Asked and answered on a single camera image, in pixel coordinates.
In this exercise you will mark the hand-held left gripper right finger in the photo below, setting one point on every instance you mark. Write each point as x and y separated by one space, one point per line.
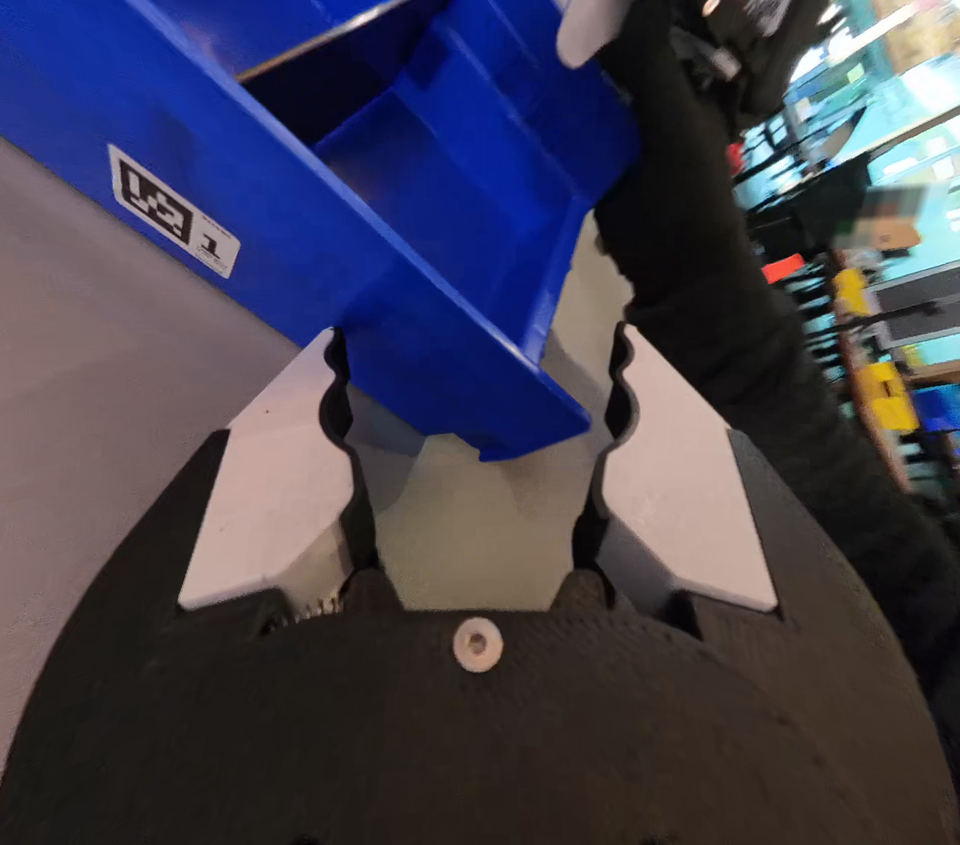
682 507

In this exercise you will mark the person's right forearm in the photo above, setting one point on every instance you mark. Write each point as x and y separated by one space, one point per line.
712 260

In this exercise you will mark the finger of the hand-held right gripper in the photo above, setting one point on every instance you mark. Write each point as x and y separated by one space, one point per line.
596 5

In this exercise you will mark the blue bin with black divider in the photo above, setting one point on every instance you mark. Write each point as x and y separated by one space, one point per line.
300 222

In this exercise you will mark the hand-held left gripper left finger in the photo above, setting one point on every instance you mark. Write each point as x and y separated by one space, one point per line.
270 500

